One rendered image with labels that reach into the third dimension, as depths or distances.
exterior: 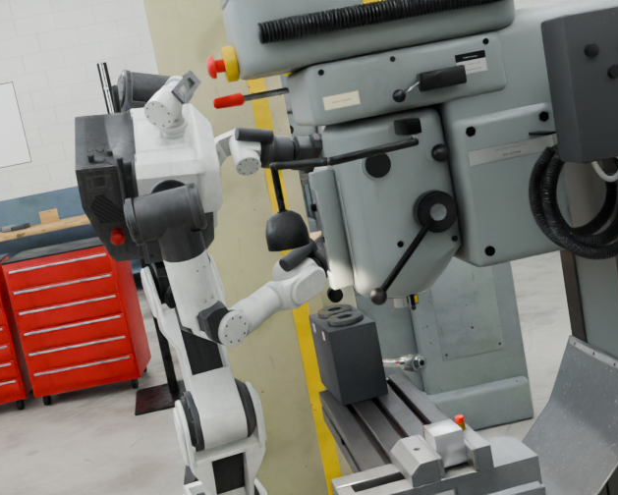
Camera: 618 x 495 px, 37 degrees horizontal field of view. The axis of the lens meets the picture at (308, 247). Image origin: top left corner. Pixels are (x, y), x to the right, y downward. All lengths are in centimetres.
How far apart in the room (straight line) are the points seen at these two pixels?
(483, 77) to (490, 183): 18
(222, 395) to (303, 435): 142
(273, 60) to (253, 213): 190
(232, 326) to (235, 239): 144
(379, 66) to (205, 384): 95
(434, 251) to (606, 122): 39
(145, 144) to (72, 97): 866
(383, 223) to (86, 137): 76
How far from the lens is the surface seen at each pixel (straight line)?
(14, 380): 647
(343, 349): 222
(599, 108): 138
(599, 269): 180
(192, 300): 190
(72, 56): 1067
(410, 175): 156
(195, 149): 197
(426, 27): 154
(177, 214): 183
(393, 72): 153
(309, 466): 360
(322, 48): 150
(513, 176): 160
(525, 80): 161
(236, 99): 170
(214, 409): 215
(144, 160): 195
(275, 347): 345
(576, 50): 136
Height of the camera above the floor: 168
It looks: 9 degrees down
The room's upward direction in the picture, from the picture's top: 11 degrees counter-clockwise
